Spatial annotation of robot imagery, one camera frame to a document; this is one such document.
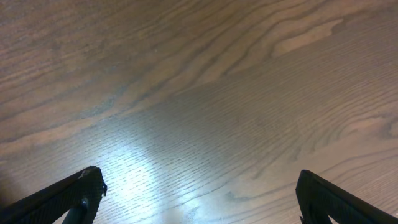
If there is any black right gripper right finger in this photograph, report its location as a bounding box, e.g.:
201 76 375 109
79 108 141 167
295 170 397 224

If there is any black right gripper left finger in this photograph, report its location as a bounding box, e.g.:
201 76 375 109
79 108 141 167
1 166 107 224

